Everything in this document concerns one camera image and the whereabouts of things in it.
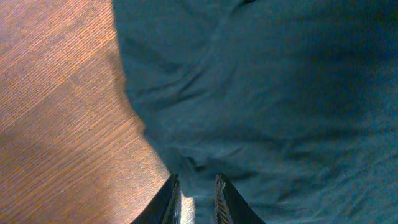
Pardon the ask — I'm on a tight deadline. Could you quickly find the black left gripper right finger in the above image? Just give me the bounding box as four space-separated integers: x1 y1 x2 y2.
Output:
215 174 266 224

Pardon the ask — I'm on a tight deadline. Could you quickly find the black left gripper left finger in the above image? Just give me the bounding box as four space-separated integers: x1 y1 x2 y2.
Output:
131 174 181 224

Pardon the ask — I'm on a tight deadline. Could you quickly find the dark teal t-shirt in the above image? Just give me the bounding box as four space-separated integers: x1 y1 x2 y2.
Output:
113 0 397 223

